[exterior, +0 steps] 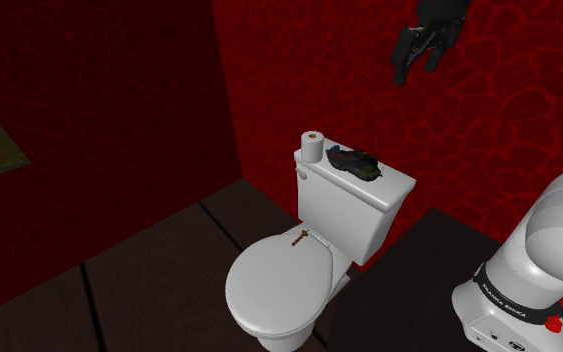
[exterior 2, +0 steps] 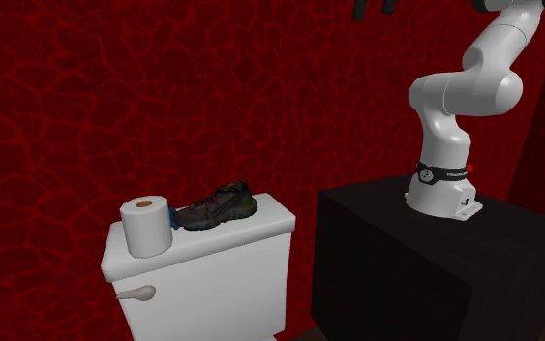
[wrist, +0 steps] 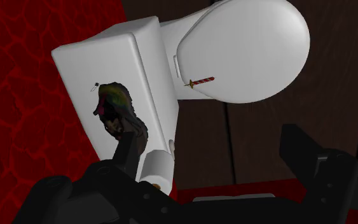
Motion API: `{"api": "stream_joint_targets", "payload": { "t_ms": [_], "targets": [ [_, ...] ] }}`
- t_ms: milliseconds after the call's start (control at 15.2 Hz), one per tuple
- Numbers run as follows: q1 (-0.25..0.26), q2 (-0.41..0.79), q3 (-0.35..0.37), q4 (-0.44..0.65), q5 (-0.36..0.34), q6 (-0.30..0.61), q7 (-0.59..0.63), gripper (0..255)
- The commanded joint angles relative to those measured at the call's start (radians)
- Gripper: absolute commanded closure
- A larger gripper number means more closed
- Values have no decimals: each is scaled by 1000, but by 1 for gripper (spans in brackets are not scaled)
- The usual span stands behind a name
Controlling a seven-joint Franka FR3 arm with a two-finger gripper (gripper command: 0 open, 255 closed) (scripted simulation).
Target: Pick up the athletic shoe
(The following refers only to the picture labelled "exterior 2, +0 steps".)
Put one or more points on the black robot stand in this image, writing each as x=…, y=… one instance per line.
x=394, y=264

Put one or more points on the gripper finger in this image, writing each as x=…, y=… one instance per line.
x=389, y=5
x=360, y=9

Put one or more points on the white toilet paper roll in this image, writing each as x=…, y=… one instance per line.
x=147, y=231

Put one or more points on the small blue object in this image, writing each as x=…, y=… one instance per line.
x=174, y=219

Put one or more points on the dark multicoloured sneaker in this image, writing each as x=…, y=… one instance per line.
x=218, y=210

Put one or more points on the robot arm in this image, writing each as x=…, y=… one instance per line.
x=444, y=141

